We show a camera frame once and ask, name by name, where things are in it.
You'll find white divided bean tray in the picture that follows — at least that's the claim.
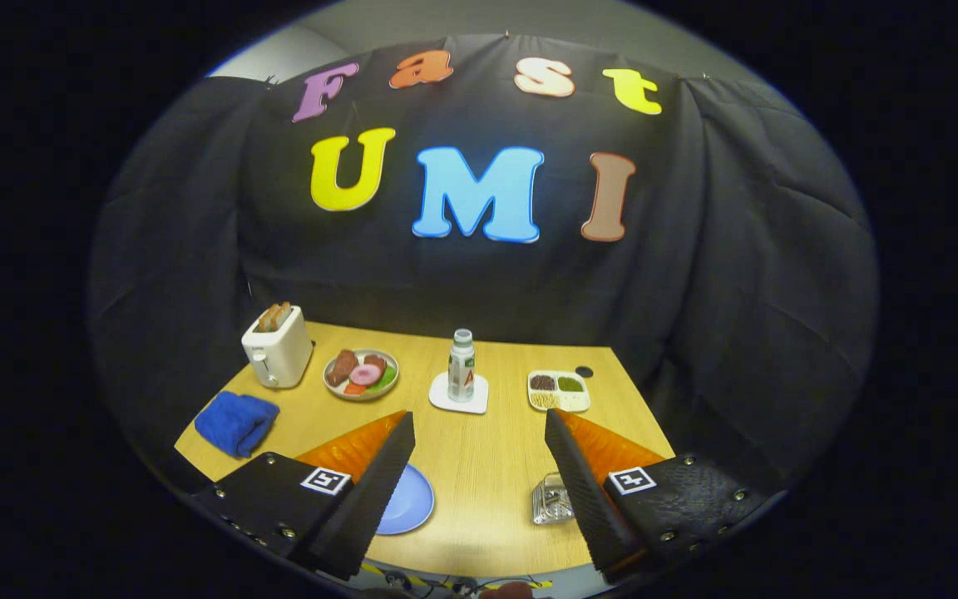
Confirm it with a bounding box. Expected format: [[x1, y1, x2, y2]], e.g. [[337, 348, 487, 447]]
[[527, 369, 592, 413]]

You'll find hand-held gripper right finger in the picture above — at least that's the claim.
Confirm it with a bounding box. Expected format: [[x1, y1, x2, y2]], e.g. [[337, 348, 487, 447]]
[[544, 408, 775, 583]]

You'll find white toaster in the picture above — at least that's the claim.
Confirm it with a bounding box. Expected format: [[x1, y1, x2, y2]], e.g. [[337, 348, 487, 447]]
[[241, 304, 314, 389]]

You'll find blue folded towel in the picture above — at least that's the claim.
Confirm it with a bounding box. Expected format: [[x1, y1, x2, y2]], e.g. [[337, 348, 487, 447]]
[[194, 391, 281, 459]]

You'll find white square coaster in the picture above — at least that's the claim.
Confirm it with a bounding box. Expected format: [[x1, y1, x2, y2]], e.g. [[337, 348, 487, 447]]
[[428, 371, 490, 415]]

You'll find white drink bottle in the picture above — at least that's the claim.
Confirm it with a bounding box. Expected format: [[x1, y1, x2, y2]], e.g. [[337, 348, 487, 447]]
[[447, 329, 477, 403]]

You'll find grey food plate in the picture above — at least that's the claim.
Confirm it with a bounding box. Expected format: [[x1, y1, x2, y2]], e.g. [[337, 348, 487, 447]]
[[323, 349, 401, 402]]

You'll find metal wire basket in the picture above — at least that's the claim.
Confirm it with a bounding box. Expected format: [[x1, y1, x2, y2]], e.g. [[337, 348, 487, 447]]
[[531, 472, 575, 526]]

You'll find blue round plate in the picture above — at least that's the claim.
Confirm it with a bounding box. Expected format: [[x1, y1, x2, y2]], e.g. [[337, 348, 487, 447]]
[[375, 463, 436, 536]]

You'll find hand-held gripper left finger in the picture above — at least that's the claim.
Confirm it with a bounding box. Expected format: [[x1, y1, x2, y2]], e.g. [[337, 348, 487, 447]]
[[188, 411, 416, 582]]

